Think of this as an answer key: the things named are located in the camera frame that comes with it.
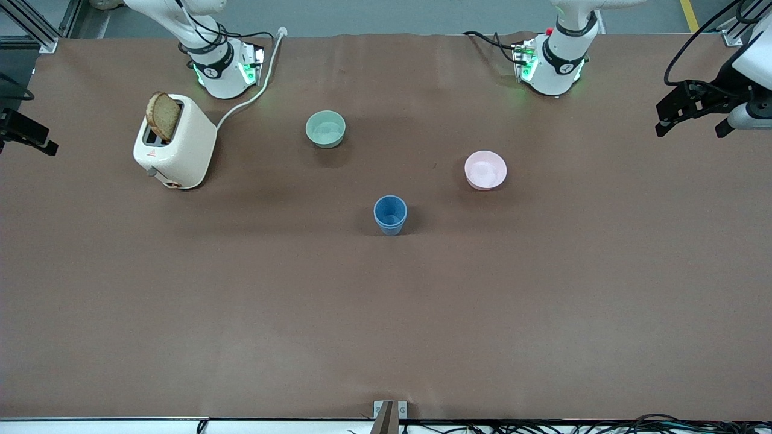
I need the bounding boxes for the brown bread slice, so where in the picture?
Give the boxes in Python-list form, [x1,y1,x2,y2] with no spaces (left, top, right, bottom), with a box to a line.
[146,92,182,142]

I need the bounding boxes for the cream white toaster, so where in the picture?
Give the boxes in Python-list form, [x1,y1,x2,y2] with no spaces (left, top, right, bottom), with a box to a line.
[133,93,218,190]

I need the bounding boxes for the pink bowl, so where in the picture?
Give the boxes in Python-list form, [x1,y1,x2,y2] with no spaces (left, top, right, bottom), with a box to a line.
[464,150,508,192]

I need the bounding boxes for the metal connector plate green lights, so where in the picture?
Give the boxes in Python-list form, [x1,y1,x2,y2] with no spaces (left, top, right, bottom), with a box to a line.
[237,41,266,86]

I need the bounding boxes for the green bowl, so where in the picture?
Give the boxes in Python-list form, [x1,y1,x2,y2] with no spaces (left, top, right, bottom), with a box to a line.
[305,110,347,149]

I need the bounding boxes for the brown table cover sheet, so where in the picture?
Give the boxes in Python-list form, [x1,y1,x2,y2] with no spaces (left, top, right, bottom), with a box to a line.
[0,31,772,421]

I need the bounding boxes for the aluminium frame profile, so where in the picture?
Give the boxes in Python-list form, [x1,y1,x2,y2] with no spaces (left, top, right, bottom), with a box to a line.
[721,0,764,48]
[0,0,82,55]

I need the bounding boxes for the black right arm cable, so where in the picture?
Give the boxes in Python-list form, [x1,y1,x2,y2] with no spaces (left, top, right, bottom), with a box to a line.
[0,72,34,101]

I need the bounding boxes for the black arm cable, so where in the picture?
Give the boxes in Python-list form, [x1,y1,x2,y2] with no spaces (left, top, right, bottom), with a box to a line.
[0,72,34,101]
[663,0,748,86]

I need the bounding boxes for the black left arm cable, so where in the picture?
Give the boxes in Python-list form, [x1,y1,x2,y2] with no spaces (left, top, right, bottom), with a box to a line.
[663,0,748,86]

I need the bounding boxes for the black base cable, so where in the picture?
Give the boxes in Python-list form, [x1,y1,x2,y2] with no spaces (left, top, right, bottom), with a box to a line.
[463,30,527,64]

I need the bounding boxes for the white toaster power cable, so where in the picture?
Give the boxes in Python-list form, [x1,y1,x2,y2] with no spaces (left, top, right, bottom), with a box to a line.
[215,27,288,130]

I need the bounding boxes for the white table edge rail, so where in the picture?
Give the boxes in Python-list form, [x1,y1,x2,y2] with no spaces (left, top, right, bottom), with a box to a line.
[0,416,772,434]

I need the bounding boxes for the black cable bundle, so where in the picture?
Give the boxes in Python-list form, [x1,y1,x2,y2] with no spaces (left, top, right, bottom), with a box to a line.
[398,413,772,434]

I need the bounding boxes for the metal bracket with brown post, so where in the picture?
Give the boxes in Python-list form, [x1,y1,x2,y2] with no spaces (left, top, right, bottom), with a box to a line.
[372,400,408,434]

